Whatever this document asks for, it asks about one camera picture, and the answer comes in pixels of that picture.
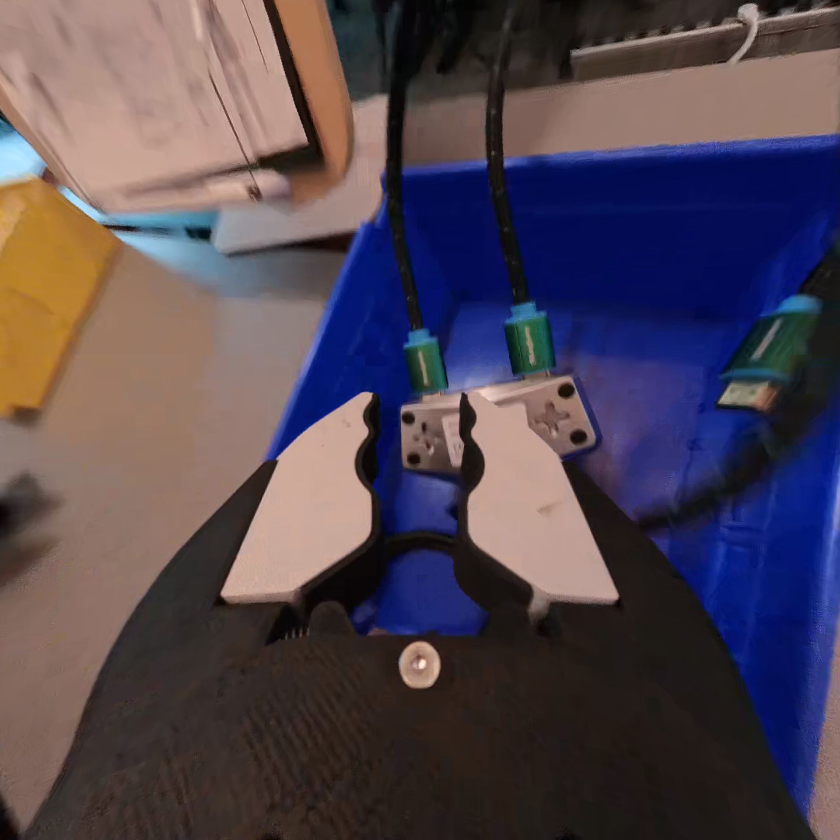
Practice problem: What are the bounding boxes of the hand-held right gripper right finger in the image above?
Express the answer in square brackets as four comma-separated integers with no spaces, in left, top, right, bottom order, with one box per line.
[455,392,622,622]

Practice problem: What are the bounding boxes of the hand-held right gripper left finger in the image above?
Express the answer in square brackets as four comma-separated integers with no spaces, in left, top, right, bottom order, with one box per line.
[220,392,383,609]

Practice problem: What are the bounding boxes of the black braided cable green plugs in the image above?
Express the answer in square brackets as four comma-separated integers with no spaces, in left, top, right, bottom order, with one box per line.
[384,0,559,398]

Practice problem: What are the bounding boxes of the blue plastic bin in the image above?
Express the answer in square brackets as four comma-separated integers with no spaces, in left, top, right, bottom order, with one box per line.
[266,134,840,818]

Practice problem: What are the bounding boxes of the yellow plastic bin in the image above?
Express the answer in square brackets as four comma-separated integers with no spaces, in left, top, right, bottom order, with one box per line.
[0,177,123,419]

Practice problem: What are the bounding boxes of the wooden document stand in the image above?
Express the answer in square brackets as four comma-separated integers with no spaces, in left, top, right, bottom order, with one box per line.
[0,0,368,255]

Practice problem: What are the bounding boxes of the printed paper sheets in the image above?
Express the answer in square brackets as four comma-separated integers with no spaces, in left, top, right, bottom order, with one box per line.
[0,0,309,198]

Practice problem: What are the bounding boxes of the black cable flat green plug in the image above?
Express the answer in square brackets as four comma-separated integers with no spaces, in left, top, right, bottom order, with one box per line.
[637,246,840,532]

